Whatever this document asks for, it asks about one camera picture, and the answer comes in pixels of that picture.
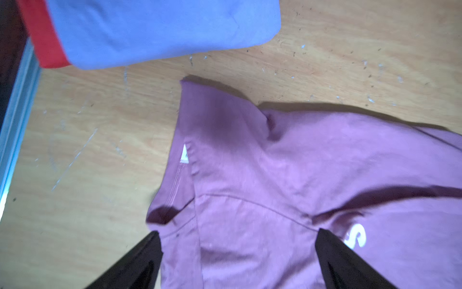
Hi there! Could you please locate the magenta t-shirt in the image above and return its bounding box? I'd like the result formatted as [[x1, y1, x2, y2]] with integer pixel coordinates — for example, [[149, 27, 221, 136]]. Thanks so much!
[[146, 81, 462, 289]]

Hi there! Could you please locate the folded lavender t-shirt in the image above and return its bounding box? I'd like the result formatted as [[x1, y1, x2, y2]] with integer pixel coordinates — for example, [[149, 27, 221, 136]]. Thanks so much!
[[46, 1, 281, 70]]

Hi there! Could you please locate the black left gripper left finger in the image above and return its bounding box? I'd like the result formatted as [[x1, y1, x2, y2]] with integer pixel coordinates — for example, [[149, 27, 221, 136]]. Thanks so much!
[[87, 231, 163, 289]]

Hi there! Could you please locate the folded red t-shirt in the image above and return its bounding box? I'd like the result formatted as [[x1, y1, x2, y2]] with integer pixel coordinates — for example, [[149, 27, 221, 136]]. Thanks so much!
[[16, 0, 71, 69]]

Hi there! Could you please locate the aluminium left floor rail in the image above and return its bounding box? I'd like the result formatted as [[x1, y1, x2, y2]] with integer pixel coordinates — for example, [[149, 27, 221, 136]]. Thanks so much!
[[1, 39, 42, 215]]

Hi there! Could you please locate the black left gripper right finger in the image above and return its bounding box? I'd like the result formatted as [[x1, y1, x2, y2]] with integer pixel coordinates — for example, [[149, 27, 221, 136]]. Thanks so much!
[[315, 229, 395, 289]]

